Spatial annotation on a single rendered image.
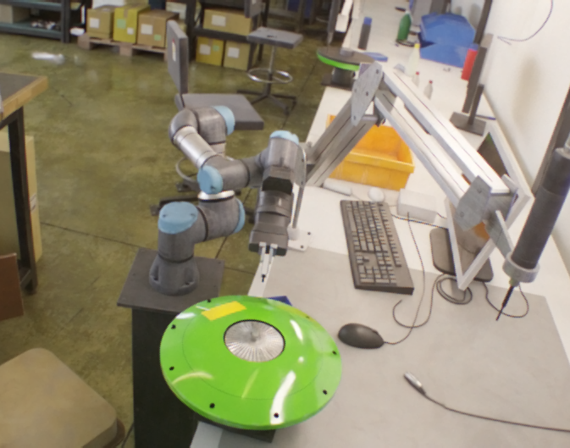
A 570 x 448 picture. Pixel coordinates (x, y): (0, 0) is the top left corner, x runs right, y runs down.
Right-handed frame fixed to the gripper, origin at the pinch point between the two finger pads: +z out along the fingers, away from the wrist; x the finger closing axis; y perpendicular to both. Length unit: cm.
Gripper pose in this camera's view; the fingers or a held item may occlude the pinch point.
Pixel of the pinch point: (263, 277)
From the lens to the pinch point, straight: 105.9
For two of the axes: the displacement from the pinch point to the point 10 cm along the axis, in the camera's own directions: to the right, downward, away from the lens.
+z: -1.4, 9.1, -3.9
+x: -9.9, -1.6, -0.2
